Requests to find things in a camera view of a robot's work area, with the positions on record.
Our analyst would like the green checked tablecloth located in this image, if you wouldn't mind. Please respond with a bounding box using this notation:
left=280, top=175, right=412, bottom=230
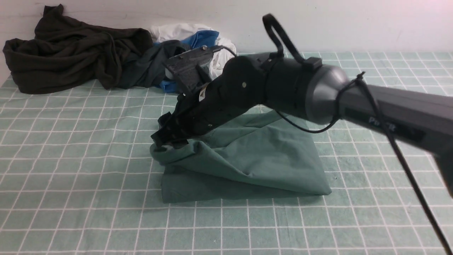
left=0, top=72, right=444, bottom=255

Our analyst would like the blue crumpled garment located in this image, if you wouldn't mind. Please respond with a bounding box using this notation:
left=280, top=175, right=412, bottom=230
left=160, top=30, right=219, bottom=93

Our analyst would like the dark teal crumpled garment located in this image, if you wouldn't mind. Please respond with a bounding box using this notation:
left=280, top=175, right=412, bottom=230
left=116, top=40, right=191, bottom=89

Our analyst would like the green long-sleeve top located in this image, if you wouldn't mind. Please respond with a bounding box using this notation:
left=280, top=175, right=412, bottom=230
left=150, top=111, right=332, bottom=203

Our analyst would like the dark olive crumpled garment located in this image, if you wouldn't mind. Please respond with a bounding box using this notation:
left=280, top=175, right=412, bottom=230
left=3, top=5, right=153, bottom=94

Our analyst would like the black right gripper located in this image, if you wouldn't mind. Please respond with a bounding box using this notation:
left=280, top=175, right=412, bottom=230
left=150, top=76, right=264, bottom=151

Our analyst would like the white crumpled garment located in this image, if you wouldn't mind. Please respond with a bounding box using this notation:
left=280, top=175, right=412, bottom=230
left=149, top=23, right=237, bottom=79

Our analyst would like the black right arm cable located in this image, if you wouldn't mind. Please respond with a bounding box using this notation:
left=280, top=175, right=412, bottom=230
left=212, top=13, right=453, bottom=255

